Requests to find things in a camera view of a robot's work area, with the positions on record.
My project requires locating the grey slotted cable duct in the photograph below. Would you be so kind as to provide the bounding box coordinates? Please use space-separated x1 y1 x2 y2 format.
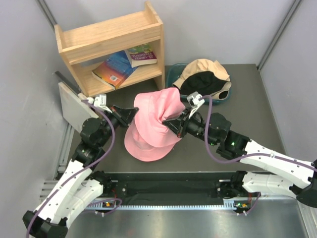
85 199 252 212

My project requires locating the black hat in basin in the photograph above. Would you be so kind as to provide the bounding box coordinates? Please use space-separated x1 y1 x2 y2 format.
180 71 227 96

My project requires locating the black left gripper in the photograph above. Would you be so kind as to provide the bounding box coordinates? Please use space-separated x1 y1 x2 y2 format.
97 104 139 147

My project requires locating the wooden bookshelf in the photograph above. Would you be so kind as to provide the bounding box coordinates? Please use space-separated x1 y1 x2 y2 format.
54 1 165 97

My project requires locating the green purple paperback book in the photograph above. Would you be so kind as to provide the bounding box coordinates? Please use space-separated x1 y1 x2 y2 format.
124 43 157 68

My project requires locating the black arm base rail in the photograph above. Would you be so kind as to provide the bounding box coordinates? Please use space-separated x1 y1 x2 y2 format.
89 171 258 206

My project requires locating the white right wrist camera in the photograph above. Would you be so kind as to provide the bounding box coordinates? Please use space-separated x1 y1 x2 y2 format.
187 92 205 109

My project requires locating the teal plastic basin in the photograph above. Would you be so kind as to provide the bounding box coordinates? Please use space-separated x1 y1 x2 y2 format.
165 63 232 106

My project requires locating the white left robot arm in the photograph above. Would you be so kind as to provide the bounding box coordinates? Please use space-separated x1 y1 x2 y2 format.
22 105 139 238

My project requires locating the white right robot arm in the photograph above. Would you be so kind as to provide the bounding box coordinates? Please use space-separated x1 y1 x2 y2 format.
163 109 317 208

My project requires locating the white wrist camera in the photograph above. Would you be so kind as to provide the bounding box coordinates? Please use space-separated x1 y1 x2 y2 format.
82 94 107 109
187 92 205 109

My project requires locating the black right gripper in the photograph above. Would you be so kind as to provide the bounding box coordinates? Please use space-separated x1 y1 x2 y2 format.
162 107 217 147

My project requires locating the grey flat board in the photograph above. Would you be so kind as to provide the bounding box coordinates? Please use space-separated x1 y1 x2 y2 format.
55 71 99 132

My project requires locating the beige bucket hat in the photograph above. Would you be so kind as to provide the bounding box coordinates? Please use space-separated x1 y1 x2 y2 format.
173 59 231 100

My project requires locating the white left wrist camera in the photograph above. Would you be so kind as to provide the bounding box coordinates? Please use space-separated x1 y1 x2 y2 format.
82 94 107 109

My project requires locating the blue orange paperback book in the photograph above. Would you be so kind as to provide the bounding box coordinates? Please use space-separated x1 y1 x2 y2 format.
92 51 137 90

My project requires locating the pink bucket hat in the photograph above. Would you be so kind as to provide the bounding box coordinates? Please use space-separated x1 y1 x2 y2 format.
134 88 185 150
124 122 174 162

